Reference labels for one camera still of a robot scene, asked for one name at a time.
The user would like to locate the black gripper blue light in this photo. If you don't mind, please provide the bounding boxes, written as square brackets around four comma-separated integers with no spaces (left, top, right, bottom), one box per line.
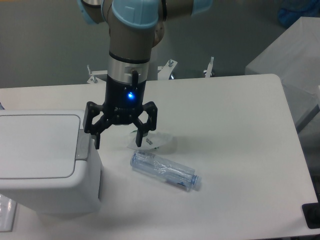
[84,74,158,150]

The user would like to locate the white push-lid trash can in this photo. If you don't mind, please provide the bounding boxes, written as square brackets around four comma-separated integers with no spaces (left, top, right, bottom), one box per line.
[0,109,103,215]

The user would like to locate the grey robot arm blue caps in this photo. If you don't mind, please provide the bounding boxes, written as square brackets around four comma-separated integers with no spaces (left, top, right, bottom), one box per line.
[77,0,212,149]

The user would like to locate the crumpled white plastic wrapper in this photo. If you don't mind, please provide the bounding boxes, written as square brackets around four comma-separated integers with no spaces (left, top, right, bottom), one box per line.
[125,130,173,151]

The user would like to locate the clear crushed plastic bottle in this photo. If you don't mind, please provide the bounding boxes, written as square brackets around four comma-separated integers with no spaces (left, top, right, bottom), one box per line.
[130,150,202,191]

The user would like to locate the silver table clamp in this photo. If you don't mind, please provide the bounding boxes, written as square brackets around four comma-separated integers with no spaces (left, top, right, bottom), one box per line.
[203,56,215,78]

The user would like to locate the white covered side box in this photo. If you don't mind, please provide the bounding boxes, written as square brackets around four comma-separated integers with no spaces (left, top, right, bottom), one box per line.
[245,17,320,132]

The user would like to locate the blue plastic bag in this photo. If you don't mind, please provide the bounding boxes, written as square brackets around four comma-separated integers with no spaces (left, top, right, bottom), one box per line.
[277,0,320,28]

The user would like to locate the black device at table edge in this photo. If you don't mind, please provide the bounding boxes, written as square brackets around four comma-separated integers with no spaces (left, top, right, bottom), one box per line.
[302,202,320,229]

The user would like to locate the white mounting bracket frame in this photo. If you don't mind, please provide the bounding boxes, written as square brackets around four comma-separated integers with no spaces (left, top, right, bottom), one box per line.
[86,59,178,84]

